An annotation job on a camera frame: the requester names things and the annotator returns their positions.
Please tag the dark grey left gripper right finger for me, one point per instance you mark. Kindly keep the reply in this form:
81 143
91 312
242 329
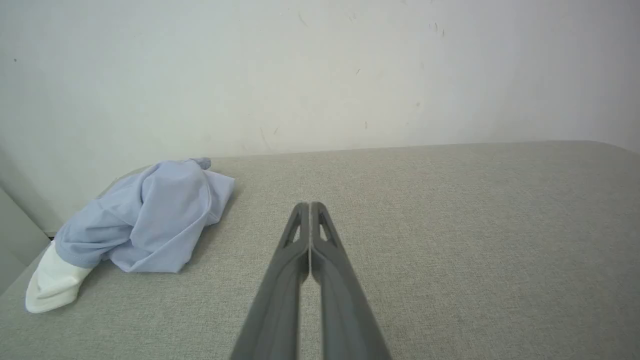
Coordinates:
340 300

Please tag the grey fabric sofa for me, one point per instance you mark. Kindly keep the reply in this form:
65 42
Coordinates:
450 250

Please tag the light blue shirt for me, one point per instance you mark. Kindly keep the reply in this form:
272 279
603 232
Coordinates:
155 220

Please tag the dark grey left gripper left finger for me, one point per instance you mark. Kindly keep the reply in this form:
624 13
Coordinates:
280 290

